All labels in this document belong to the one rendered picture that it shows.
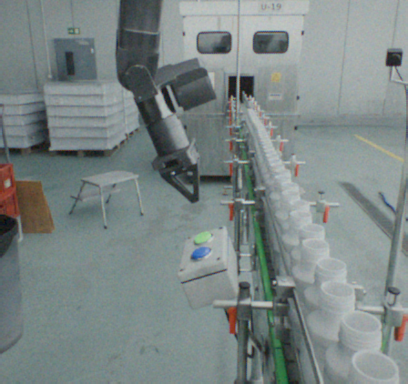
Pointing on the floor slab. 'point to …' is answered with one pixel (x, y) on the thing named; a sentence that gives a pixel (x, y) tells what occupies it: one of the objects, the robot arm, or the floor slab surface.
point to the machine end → (222, 26)
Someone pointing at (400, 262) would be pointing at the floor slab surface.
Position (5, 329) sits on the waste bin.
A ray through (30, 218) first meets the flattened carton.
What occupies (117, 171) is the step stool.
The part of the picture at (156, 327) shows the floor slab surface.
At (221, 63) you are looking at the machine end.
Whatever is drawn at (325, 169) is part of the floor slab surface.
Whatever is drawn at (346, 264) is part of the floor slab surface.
